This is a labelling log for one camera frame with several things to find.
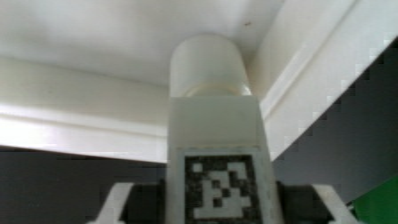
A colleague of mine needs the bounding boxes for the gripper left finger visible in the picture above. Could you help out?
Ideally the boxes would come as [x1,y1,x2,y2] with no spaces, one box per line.
[86,182,165,224]

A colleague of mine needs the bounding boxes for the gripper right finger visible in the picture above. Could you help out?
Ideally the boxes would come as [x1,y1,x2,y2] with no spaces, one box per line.
[277,183,360,224]

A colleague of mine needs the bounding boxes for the white table leg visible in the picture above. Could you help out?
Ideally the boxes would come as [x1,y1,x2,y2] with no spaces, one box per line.
[165,34,284,224]

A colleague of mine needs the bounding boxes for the white square table top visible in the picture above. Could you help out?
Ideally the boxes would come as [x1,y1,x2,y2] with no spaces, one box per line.
[0,0,398,162]

